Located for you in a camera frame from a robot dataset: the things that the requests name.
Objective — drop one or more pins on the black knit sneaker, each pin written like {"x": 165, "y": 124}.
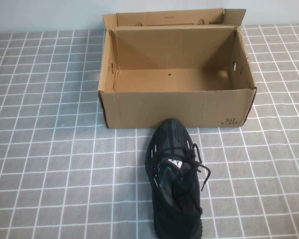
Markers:
{"x": 172, "y": 199}

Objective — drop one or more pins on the brown cardboard shoe box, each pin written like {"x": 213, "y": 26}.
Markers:
{"x": 177, "y": 109}

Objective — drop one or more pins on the grey white-grid tablecloth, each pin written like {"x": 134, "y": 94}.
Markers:
{"x": 52, "y": 149}

